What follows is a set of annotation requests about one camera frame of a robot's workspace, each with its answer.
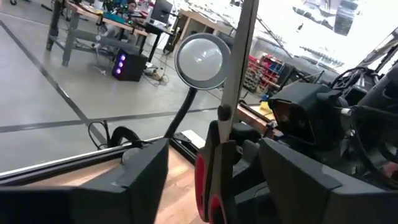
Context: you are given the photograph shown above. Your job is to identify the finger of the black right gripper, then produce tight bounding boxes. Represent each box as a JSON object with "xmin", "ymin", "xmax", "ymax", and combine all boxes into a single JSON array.
[
  {"xmin": 269, "ymin": 82, "xmax": 343, "ymax": 150},
  {"xmin": 232, "ymin": 122, "xmax": 262, "ymax": 187}
]

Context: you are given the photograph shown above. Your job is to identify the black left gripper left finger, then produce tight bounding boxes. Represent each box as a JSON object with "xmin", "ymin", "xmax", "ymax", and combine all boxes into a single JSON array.
[{"xmin": 0, "ymin": 138, "xmax": 170, "ymax": 224}]

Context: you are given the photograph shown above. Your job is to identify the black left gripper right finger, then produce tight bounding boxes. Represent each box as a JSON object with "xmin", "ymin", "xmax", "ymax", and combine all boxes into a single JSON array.
[{"xmin": 259, "ymin": 138, "xmax": 398, "ymax": 224}]

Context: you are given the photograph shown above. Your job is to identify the red black handled scissors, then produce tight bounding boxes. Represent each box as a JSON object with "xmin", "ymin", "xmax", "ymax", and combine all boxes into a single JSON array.
[{"xmin": 194, "ymin": 0, "xmax": 261, "ymax": 224}]

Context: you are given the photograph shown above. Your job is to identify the red parts bin shelf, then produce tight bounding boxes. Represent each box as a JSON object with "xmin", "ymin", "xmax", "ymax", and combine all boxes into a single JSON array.
[{"xmin": 243, "ymin": 53, "xmax": 285, "ymax": 94}]

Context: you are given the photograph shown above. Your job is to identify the black gooseneck desk lamp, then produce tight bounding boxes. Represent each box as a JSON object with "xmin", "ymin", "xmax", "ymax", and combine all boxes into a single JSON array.
[{"xmin": 163, "ymin": 32, "xmax": 231, "ymax": 139}]

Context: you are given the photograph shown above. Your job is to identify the black computer tower, lit fans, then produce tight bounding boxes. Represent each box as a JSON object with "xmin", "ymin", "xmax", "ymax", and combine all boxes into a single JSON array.
[{"xmin": 111, "ymin": 49, "xmax": 149, "ymax": 82}]

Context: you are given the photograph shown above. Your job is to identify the wooden shelf unit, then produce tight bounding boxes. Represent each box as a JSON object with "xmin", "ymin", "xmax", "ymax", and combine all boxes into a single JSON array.
[{"xmin": 177, "ymin": 9, "xmax": 237, "ymax": 41}]

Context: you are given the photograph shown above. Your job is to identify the background workbench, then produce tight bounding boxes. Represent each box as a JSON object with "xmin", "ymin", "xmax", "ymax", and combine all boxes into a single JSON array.
[{"xmin": 45, "ymin": 0, "xmax": 150, "ymax": 68}]

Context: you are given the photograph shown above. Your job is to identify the black computer monitor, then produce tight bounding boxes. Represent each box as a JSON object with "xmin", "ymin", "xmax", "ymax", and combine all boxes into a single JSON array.
[{"xmin": 150, "ymin": 0, "xmax": 174, "ymax": 24}]

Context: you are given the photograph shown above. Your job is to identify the person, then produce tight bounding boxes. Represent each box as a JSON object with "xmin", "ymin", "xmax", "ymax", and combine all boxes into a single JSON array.
[{"xmin": 104, "ymin": 0, "xmax": 139, "ymax": 41}]

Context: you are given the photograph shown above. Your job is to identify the black aluminium table frame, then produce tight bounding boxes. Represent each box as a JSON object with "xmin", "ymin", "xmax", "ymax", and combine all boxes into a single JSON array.
[{"xmin": 0, "ymin": 132, "xmax": 206, "ymax": 187}]

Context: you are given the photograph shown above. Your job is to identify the black clamp with cable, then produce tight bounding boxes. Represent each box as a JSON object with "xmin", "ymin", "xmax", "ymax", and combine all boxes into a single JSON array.
[{"xmin": 88, "ymin": 120, "xmax": 144, "ymax": 151}]

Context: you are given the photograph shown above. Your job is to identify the floor cable bundle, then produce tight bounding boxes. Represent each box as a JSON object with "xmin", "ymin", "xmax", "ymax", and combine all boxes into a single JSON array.
[{"xmin": 141, "ymin": 58, "xmax": 170, "ymax": 87}]

